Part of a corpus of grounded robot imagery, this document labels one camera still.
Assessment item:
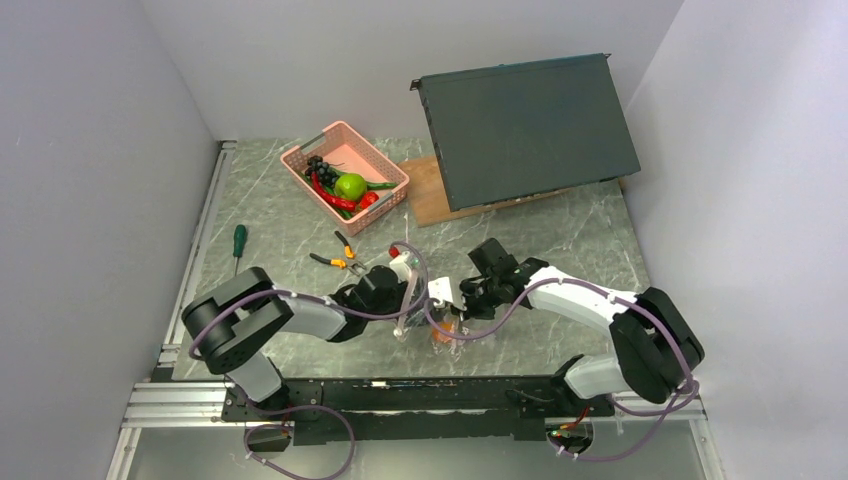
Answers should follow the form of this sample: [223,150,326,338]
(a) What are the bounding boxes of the clear zip top bag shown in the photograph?
[392,264,478,359]

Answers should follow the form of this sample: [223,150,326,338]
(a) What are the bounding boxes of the fake orange green mango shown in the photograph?
[431,318,461,344]

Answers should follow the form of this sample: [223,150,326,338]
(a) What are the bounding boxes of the fake green chili pepper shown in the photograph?
[328,199,356,220]

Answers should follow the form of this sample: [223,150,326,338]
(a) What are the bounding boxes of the fake red tomato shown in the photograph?
[358,190,380,211]

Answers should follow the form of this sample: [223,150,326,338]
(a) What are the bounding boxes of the fake green bean pod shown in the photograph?
[366,182,398,191]

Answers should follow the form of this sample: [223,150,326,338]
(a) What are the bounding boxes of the fake green lime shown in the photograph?
[334,173,367,203]

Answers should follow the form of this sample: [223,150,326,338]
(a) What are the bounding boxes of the pink plastic basket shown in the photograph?
[281,121,409,235]

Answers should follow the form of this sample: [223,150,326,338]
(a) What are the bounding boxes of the fake black grape bunch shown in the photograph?
[304,155,340,188]

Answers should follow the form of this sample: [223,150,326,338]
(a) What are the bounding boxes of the fake red chili pepper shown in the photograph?
[310,172,358,212]

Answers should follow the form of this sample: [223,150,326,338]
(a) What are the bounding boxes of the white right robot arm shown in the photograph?
[460,238,705,415]

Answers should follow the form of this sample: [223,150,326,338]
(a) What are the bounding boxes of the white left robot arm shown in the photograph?
[181,266,426,420]

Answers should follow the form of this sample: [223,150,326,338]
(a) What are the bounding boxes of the brown wooden board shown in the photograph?
[398,156,626,227]

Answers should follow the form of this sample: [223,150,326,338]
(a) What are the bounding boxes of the dark grey metal chassis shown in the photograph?
[410,53,641,211]

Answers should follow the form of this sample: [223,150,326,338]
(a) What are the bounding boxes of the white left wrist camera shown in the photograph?
[389,246,427,282]

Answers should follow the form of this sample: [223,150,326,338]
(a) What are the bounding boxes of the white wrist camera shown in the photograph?
[389,246,427,282]
[427,276,466,311]

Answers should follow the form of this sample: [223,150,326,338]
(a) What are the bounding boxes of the orange handled pliers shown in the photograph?
[309,230,367,277]

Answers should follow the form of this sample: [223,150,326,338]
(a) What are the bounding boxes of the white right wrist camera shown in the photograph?
[427,276,466,311]

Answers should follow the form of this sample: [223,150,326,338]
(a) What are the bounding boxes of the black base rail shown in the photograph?
[221,375,612,446]

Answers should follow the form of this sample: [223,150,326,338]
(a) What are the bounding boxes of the green handled screwdriver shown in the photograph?
[232,224,248,276]

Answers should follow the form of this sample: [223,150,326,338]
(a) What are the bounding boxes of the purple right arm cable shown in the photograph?
[423,278,702,464]

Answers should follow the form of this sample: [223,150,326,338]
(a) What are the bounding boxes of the aluminium side rail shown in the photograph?
[106,140,238,479]

